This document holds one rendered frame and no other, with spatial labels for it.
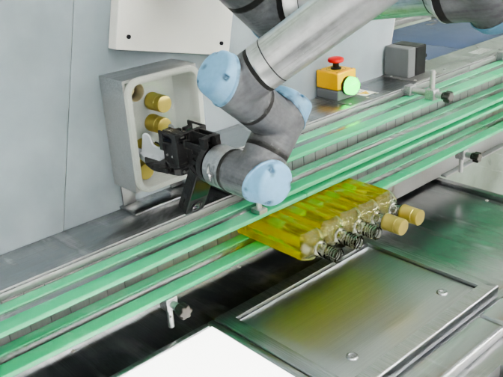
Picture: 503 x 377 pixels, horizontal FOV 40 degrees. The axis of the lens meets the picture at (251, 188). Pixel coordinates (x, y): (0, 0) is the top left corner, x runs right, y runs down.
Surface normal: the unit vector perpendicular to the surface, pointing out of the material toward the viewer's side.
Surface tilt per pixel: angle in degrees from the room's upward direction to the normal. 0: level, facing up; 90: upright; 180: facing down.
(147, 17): 0
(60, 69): 0
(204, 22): 0
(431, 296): 90
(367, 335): 90
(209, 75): 90
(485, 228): 91
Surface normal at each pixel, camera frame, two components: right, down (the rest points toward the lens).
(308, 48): 0.07, 0.66
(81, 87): 0.68, 0.26
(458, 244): -0.07, -0.93
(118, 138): -0.73, 0.31
